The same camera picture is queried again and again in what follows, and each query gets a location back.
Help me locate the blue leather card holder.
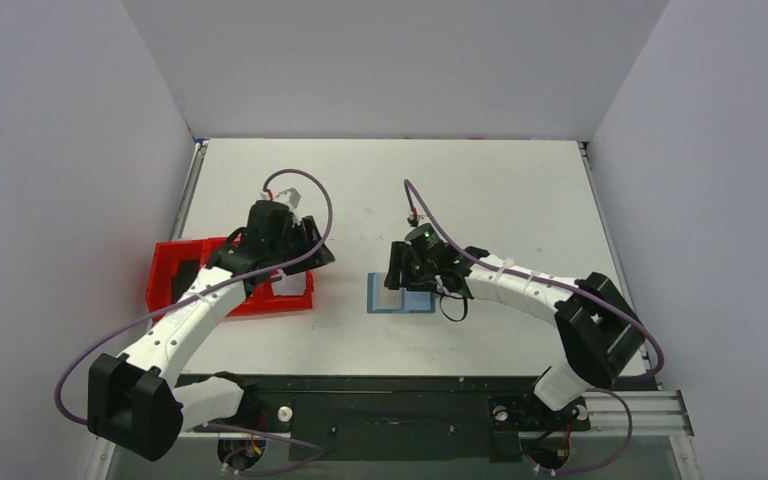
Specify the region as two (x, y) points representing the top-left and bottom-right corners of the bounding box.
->
(367, 272), (436, 314)

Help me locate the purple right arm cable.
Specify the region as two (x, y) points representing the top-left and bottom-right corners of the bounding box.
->
(53, 168), (334, 425)

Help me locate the white VIP card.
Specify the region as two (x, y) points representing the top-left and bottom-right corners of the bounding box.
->
(270, 273), (307, 297)

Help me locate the aluminium frame rail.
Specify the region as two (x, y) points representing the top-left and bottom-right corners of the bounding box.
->
(583, 390), (695, 437)

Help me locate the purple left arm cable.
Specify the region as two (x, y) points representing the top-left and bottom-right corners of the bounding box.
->
(403, 178), (666, 382)

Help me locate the red plastic compartment tray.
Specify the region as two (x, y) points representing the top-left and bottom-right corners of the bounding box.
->
(145, 237), (314, 317)

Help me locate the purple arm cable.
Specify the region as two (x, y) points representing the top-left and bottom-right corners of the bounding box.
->
(403, 178), (666, 382)
(53, 168), (334, 425)

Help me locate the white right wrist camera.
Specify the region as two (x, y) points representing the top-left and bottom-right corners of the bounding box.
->
(273, 188), (302, 210)

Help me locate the black card in tray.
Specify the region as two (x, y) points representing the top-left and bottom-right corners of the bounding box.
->
(170, 260), (201, 301)

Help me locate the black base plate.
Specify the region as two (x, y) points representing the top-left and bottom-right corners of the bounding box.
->
(212, 375), (608, 471)

